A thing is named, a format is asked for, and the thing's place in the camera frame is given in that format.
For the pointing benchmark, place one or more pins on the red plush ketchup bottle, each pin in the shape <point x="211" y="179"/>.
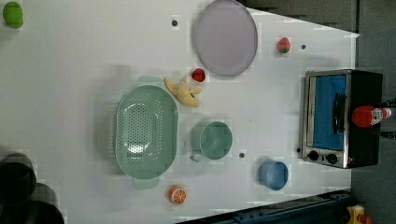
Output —
<point x="368" y="115"/>

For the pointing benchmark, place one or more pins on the black toaster oven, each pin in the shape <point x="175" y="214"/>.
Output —
<point x="329" y="136"/>

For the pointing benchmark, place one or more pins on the yellow plush banana peel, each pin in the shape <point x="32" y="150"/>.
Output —
<point x="182" y="93"/>

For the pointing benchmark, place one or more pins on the green mug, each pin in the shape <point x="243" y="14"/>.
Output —
<point x="210" y="139"/>

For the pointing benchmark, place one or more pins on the small red toy fruit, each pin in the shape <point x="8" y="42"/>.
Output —
<point x="198" y="75"/>

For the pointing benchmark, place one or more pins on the green oval colander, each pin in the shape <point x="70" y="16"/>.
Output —
<point x="145" y="135"/>

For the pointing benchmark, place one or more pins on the lilac round plate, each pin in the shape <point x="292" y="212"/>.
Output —
<point x="226" y="38"/>

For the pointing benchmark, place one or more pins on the orange slice toy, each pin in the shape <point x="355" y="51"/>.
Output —
<point x="177" y="195"/>

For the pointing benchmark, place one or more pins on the blue plastic cup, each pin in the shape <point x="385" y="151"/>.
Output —
<point x="273" y="174"/>

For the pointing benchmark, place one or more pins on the plush strawberry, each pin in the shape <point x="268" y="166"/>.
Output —
<point x="283" y="45"/>

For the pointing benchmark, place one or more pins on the yellow red emergency button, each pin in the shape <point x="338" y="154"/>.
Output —
<point x="358" y="216"/>

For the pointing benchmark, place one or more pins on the green toy fruit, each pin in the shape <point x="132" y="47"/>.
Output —
<point x="13" y="15"/>

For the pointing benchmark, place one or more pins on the blue metal frame rail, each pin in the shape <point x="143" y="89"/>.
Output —
<point x="326" y="208"/>

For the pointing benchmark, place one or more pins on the black camera tripod mount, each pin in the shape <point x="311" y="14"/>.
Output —
<point x="23" y="199"/>

